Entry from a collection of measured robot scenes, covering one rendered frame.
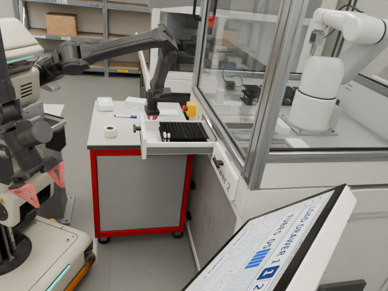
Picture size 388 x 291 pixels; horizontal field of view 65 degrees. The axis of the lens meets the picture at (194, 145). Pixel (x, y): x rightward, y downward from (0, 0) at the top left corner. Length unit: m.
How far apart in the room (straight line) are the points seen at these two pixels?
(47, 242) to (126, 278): 0.49
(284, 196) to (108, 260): 1.25
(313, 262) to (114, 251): 1.67
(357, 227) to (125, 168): 1.17
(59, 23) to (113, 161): 3.72
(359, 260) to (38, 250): 1.57
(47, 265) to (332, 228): 1.38
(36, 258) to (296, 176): 1.29
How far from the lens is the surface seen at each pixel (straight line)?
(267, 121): 0.97
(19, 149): 0.89
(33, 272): 1.72
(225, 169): 1.26
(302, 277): 0.53
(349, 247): 1.61
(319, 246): 0.59
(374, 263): 1.82
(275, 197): 1.16
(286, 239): 0.64
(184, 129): 1.54
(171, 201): 1.92
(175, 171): 1.78
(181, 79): 2.28
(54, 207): 2.30
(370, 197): 1.42
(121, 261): 2.05
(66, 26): 5.20
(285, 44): 0.91
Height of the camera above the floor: 1.57
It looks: 29 degrees down
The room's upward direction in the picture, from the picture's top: 7 degrees clockwise
